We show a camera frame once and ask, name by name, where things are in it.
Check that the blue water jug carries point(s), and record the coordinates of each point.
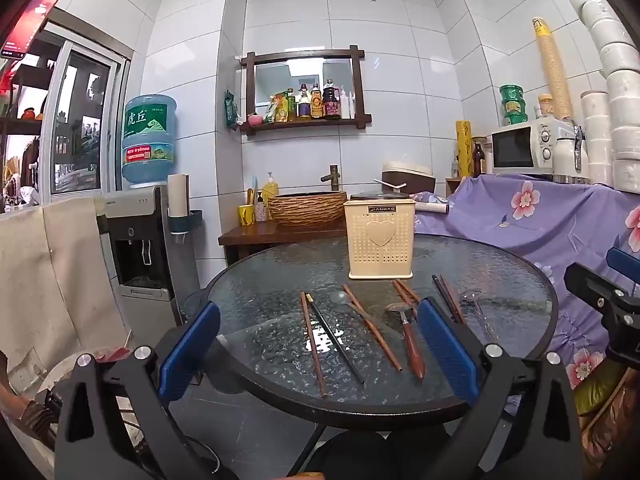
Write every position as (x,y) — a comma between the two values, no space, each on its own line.
(149,140)

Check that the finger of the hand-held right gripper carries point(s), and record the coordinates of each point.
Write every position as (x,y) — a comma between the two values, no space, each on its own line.
(625,265)
(595,287)

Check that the bronze faucet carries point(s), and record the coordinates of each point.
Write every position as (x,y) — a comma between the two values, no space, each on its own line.
(331,176)

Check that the clear plastic spoon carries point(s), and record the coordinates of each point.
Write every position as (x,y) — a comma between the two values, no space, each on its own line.
(480,310)

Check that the small patterned pump bottle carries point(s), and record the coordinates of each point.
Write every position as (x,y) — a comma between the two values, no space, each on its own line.
(261,210)

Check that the white tube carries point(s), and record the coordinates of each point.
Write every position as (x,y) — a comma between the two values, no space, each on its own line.
(353,106)

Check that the plain black chopstick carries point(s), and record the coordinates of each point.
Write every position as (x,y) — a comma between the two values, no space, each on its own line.
(445,297)

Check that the paper cup holder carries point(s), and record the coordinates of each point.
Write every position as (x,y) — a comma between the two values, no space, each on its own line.
(179,205)

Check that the black chopstick with gold end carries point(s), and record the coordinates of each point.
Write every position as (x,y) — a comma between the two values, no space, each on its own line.
(335,340)

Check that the sliding glass window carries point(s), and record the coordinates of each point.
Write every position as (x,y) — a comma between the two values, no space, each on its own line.
(80,110)

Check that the yellow soap pump bottle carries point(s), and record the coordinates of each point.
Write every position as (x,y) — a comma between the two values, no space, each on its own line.
(270,189)

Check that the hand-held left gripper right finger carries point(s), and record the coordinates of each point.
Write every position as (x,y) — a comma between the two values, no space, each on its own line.
(446,350)

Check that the beige hanging cloth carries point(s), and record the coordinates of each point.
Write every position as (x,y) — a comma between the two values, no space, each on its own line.
(55,270)

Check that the white plastic bottle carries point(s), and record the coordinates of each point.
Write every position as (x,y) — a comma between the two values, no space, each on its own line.
(345,105)

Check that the wooden framed mirror shelf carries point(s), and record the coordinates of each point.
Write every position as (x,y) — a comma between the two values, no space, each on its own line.
(305,127)

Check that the grey water dispenser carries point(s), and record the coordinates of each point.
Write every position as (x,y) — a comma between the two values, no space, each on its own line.
(145,260)

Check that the green oil bottle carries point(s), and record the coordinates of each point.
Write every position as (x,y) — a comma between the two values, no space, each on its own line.
(291,107)

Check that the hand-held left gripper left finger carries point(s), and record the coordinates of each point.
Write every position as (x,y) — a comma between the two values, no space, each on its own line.
(191,349)

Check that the smartphone with red screen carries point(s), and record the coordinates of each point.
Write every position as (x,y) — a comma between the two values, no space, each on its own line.
(32,17)

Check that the metal spoon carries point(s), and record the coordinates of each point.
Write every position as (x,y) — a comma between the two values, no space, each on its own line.
(339,298)

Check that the dark wooden counter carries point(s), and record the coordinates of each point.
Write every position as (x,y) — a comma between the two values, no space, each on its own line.
(280,235)

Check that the pink small bowl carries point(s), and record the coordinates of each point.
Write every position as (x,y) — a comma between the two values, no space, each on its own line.
(255,119)

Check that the green hanging packet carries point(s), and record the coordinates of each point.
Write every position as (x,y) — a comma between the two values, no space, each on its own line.
(231,111)

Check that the stack of yellow paper cups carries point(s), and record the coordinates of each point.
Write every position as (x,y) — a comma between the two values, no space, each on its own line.
(552,70)

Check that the brown patterned blanket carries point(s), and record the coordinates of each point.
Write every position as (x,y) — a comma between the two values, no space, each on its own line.
(607,405)

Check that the amber yellow label bottle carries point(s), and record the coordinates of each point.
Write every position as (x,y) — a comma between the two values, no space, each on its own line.
(316,105)

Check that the yellow green seasoning packet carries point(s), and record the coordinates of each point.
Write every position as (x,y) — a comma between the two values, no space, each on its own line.
(272,110)

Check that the white steel kettle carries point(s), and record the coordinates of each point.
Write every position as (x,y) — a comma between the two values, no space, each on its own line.
(570,157)

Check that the yellow mug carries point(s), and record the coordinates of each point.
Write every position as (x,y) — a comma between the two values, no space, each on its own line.
(246,215)

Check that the purple label bottle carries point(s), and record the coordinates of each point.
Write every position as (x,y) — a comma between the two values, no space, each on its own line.
(304,105)

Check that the stack of white paper bowls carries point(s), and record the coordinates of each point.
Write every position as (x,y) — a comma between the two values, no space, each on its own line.
(615,95)

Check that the purple floral cloth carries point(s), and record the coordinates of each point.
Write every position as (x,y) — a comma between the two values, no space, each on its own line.
(530,230)

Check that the woven pattern wash basin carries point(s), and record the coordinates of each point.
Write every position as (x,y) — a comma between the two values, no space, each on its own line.
(307,209)

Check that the white microwave oven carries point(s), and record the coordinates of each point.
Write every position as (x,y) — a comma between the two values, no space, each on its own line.
(520,147)

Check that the brown white rice cooker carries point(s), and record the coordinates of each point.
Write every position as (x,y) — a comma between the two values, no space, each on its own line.
(407,177)

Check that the dark soy sauce bottle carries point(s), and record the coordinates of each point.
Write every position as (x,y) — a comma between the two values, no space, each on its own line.
(331,102)

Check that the beige perforated utensil holder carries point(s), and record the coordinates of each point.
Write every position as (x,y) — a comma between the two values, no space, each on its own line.
(379,245)

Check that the brown glass bottle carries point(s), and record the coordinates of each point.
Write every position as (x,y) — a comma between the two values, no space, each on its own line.
(479,162)

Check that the brown wooden chopstick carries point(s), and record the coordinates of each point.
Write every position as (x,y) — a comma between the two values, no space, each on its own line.
(410,290)
(313,345)
(375,332)
(452,300)
(402,292)

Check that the blue toothbrush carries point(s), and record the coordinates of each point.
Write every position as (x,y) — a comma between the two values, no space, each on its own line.
(253,187)

